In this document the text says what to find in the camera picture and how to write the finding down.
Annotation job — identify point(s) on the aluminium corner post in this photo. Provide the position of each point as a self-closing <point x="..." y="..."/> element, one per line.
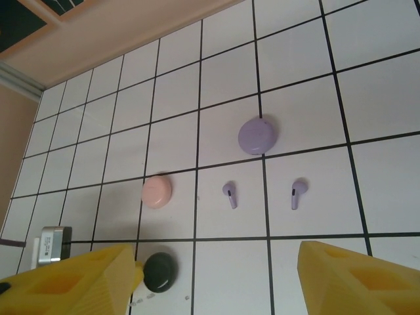
<point x="19" y="82"/>

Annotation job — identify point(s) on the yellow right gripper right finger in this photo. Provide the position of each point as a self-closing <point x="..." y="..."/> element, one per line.
<point x="361" y="285"/>

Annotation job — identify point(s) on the dark panel with leaf outlines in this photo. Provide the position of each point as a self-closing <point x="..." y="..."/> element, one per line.
<point x="62" y="5"/>

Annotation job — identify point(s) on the purple earbud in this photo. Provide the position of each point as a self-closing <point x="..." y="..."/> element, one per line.
<point x="298" y="193"/>

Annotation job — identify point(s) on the dark panel with golden oval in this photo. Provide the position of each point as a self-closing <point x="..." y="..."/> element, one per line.
<point x="16" y="33"/>

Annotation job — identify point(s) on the small grey piece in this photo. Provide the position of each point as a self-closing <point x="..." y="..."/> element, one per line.
<point x="229" y="193"/>

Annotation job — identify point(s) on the black earbud charging case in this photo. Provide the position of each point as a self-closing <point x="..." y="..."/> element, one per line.
<point x="160" y="272"/>

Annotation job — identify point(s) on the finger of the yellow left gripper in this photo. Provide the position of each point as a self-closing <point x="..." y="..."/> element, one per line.
<point x="138" y="275"/>

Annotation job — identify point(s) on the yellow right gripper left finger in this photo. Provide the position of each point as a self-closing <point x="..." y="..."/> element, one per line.
<point x="65" y="288"/>

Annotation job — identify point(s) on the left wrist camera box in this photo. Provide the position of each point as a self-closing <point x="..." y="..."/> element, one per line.
<point x="52" y="244"/>

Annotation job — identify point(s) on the purple earbud charging case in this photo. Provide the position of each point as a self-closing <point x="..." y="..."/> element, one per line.
<point x="259" y="134"/>

